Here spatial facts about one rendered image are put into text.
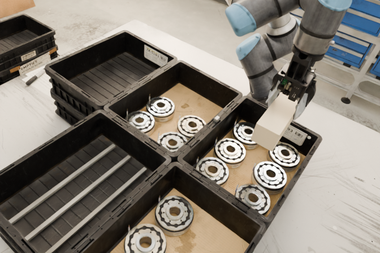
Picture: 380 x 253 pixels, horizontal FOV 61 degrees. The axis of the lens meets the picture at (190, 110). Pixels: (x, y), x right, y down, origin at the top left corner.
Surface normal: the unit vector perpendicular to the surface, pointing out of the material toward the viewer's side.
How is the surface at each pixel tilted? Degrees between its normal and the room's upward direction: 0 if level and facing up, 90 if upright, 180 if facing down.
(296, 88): 90
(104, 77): 0
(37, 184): 0
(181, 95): 0
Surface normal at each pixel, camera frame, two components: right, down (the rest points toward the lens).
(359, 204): 0.12, -0.72
